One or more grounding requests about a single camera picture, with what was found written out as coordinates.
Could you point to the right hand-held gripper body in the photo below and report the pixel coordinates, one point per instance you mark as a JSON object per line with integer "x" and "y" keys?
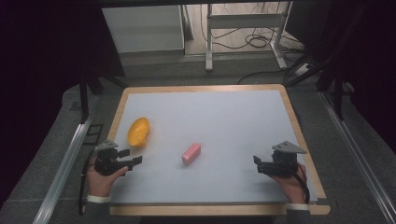
{"x": 285, "y": 163}

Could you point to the black curtain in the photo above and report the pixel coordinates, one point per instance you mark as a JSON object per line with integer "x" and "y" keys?
{"x": 40, "y": 62}
{"x": 373, "y": 62}

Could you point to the white table mat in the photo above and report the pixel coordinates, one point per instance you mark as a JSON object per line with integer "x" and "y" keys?
{"x": 218, "y": 124}

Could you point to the pink soap bar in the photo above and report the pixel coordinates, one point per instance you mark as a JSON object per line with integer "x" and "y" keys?
{"x": 191, "y": 154}

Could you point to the white cabinet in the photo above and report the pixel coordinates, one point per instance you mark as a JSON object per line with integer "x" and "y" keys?
{"x": 143, "y": 29}

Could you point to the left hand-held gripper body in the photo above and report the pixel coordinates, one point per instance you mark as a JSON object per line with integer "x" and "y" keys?
{"x": 106, "y": 161}

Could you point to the white power strip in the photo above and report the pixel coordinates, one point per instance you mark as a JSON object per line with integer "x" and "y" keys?
{"x": 303, "y": 69}

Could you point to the yellow-orange mango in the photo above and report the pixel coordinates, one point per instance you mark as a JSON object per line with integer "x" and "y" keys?
{"x": 138, "y": 132}

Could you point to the black metal stand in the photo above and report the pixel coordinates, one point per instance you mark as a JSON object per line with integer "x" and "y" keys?
{"x": 84, "y": 99}
{"x": 337, "y": 93}

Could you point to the person's left hand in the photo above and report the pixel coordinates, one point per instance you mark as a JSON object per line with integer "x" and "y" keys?
{"x": 99, "y": 183}

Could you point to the person's right hand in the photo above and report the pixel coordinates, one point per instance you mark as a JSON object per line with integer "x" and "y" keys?
{"x": 294, "y": 189}

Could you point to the white metal desk frame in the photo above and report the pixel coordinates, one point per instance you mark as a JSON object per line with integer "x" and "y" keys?
{"x": 246, "y": 21}

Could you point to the aluminium rail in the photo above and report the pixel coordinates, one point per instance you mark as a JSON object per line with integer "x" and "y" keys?
{"x": 62, "y": 174}
{"x": 358, "y": 155}

